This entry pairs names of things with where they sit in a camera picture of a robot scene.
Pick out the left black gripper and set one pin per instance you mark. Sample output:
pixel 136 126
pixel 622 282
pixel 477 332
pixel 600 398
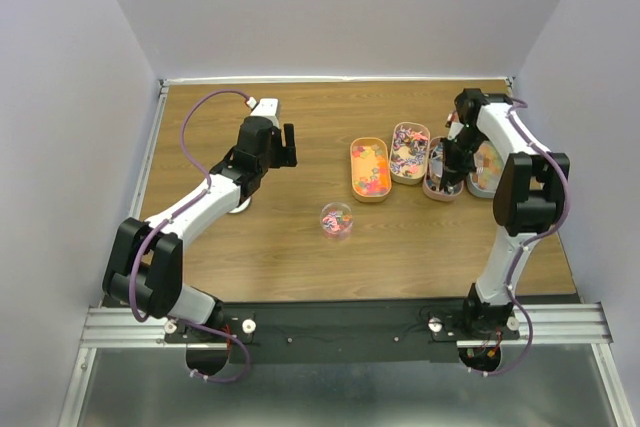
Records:
pixel 286 155

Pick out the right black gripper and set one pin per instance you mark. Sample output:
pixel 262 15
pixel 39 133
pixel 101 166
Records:
pixel 455 170

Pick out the beige tray swirl lollipops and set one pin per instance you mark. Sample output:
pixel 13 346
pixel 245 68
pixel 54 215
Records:
pixel 408 153

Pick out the clear glass jar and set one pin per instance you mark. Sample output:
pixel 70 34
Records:
pixel 336 220

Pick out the orange tray star candies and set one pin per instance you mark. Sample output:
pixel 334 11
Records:
pixel 370 171

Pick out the silver metal scoop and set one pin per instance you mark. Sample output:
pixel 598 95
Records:
pixel 436 167

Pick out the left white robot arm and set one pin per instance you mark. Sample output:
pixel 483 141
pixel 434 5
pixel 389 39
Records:
pixel 145 267

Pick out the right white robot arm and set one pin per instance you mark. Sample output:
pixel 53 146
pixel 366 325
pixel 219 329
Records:
pixel 530 203

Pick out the blue tray popsicle candies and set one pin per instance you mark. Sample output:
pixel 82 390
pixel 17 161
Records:
pixel 484 180

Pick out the pink tray round lollipops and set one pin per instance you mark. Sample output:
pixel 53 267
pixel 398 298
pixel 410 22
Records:
pixel 448 194

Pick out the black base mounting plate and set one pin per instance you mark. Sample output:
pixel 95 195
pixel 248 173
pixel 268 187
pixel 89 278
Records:
pixel 356 331

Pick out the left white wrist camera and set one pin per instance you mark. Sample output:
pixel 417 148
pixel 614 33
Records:
pixel 265 111

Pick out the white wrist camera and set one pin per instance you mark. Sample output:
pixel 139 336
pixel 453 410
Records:
pixel 265 111
pixel 453 125

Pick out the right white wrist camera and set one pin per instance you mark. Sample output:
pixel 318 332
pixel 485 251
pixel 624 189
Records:
pixel 453 125

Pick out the aluminium frame rail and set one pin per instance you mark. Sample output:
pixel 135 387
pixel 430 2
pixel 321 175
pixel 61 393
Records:
pixel 561 324

